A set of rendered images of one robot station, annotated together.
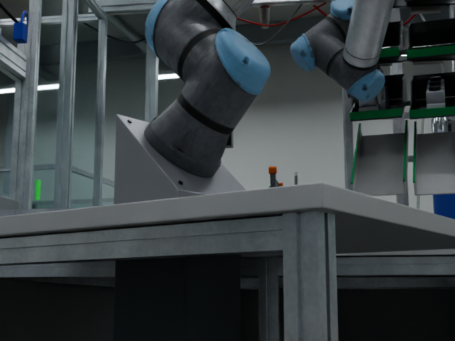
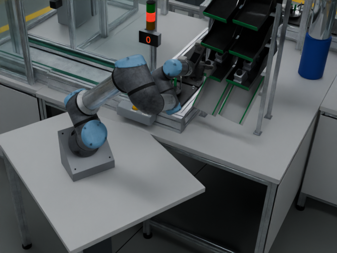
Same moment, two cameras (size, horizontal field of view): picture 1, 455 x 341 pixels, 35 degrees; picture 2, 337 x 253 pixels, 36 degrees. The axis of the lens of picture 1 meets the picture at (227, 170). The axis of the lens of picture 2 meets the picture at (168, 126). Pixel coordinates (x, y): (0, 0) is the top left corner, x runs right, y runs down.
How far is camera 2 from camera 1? 2.08 m
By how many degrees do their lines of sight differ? 51
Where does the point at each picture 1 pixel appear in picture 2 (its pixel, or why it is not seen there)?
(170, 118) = (73, 142)
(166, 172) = (70, 165)
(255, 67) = (95, 145)
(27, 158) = (70, 20)
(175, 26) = (71, 114)
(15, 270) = (57, 106)
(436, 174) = (236, 106)
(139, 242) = not seen: hidden behind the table
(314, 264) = not seen: outside the picture
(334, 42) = (161, 85)
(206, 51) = (79, 132)
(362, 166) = (208, 87)
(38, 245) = not seen: hidden behind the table
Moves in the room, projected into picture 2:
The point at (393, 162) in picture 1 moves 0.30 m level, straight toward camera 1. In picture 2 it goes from (221, 90) to (191, 118)
